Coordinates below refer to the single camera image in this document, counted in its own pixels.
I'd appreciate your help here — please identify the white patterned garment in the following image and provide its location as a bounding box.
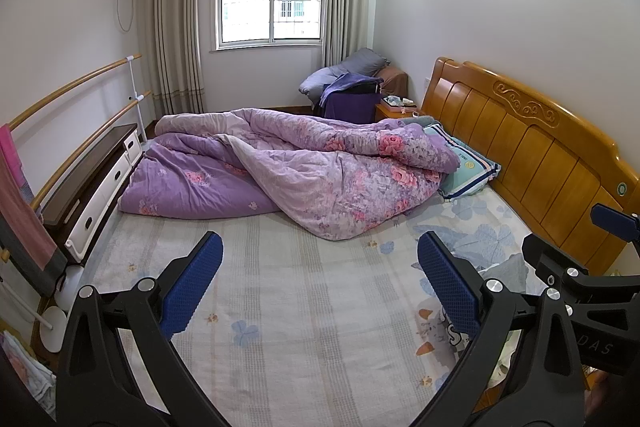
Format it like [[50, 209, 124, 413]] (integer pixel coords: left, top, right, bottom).
[[416, 300, 522, 390]]

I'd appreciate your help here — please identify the pink hanging towel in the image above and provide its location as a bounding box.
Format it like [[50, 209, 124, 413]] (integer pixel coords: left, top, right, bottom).
[[1, 124, 67, 297]]

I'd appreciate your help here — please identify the teal striped pillow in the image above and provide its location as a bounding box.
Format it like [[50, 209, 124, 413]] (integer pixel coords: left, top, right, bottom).
[[423, 124, 501, 200]]

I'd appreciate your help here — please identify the white patterned bed sheet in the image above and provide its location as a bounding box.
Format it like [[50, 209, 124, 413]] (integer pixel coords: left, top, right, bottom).
[[86, 188, 542, 426]]

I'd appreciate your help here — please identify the purple floral quilt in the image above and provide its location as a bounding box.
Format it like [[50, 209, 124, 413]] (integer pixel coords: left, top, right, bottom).
[[118, 108, 460, 241]]

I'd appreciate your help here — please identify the wooden nightstand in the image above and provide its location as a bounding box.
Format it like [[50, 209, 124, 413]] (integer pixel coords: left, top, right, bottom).
[[374, 98, 424, 121]]

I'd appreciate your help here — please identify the upper wooden ballet bar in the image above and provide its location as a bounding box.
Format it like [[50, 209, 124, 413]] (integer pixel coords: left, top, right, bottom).
[[9, 53, 142, 131]]

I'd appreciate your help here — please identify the dark blue cloth on chair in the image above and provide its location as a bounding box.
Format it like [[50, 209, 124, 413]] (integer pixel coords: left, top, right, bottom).
[[319, 75, 382, 124]]

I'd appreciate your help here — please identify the grey striped curtain left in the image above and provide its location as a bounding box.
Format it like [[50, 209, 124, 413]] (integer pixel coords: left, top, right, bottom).
[[143, 0, 205, 118]]

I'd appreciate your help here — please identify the grey pillow pile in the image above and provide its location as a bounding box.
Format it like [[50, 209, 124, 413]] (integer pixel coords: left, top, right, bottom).
[[298, 48, 390, 105]]

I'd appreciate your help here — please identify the wooden bed frame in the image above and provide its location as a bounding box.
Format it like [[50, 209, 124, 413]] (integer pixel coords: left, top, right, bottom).
[[421, 57, 639, 275]]

